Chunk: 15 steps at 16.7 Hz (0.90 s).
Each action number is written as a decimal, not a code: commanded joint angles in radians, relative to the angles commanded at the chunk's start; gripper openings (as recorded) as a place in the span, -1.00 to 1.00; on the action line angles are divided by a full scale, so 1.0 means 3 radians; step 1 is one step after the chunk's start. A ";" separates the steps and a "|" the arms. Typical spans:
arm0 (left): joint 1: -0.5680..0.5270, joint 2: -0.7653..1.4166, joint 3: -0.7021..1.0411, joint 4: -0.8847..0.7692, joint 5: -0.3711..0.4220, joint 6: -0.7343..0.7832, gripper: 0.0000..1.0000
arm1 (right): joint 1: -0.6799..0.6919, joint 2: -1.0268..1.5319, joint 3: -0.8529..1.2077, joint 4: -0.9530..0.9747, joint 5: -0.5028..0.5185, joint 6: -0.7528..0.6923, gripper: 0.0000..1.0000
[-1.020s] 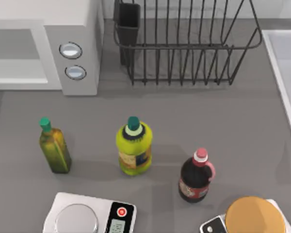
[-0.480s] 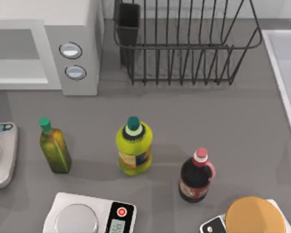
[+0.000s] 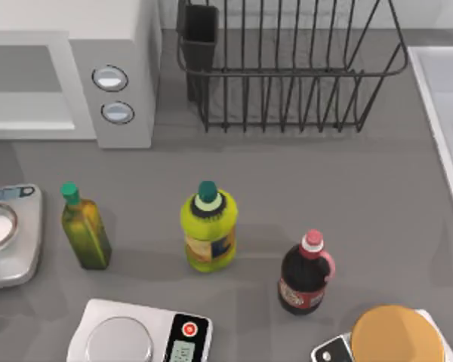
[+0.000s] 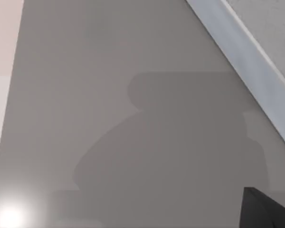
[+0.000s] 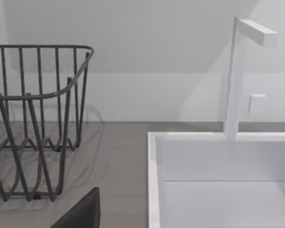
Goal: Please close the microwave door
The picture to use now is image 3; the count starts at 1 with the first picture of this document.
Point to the black cutlery holder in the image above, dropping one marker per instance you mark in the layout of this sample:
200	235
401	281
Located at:
197	34

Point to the white scale with black panel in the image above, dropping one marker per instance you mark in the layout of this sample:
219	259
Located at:
139	332

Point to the white scale with orange plate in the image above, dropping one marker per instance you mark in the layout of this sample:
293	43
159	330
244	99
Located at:
392	335

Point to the round grey microwave knob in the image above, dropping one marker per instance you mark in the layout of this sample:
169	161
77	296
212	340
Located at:
117	112
110	78

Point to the grey scale with round bowl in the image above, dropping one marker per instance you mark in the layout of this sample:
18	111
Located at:
11	241

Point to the dark bottle pink cap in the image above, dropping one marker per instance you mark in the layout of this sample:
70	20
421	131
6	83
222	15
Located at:
304	279

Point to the pale microwave oven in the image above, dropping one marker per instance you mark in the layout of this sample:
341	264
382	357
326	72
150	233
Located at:
109	45

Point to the olive oil bottle green cap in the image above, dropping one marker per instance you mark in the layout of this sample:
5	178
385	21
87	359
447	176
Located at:
86	230

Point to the yellow-green bottle teal cap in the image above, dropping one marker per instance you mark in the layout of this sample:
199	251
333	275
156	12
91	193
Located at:
209	234

